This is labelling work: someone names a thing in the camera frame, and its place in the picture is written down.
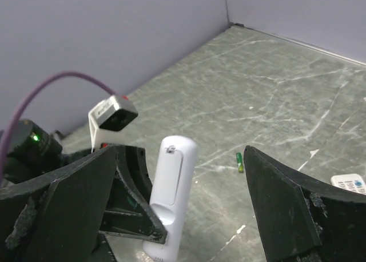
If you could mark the white remote with orange button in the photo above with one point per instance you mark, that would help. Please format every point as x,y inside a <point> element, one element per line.
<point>173,216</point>

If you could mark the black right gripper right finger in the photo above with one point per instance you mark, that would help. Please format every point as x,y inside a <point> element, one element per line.
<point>300,218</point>

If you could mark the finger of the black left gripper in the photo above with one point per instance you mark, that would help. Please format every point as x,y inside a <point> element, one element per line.
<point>102,251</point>
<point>128,213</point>

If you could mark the white remote with coloured buttons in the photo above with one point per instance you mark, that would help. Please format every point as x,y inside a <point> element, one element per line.
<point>351,182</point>

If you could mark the green battery single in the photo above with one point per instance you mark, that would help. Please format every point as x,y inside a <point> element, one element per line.
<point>239,160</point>

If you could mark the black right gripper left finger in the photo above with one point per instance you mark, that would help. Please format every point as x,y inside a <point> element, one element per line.
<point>57,216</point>

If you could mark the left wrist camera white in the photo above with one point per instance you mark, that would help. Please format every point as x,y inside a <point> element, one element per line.
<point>107,119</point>

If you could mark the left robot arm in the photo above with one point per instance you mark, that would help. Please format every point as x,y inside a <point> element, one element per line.
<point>33,152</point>

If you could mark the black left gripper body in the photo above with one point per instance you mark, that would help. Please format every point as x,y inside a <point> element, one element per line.
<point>132,185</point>

